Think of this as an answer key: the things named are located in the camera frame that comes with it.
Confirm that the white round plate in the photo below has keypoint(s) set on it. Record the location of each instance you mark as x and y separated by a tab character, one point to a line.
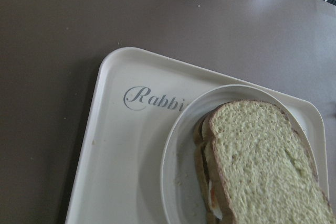
180	191

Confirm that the bread slice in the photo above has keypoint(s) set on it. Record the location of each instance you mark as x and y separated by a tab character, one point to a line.
201	166
260	167

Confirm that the cream bunny serving tray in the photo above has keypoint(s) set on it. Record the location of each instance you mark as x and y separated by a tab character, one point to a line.
137	99

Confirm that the fried egg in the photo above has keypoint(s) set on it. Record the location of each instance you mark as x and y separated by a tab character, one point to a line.
213	202

